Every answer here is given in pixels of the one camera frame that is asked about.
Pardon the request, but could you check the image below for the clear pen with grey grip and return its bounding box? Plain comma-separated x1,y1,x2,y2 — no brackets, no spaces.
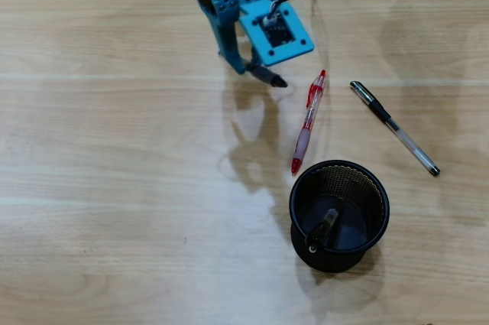
245,63,288,89

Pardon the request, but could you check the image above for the red pen with white grip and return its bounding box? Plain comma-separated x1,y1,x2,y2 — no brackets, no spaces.
291,69,327,176

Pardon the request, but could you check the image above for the clear stick pen black cap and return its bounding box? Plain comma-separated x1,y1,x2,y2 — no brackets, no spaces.
349,80,441,177

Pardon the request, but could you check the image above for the all black pen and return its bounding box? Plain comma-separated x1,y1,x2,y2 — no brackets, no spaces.
304,208,342,255

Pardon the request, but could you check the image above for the black mesh pen holder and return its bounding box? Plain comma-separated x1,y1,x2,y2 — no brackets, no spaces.
288,159,390,273

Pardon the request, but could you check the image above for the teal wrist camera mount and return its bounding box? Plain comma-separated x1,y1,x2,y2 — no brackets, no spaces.
239,0,316,66

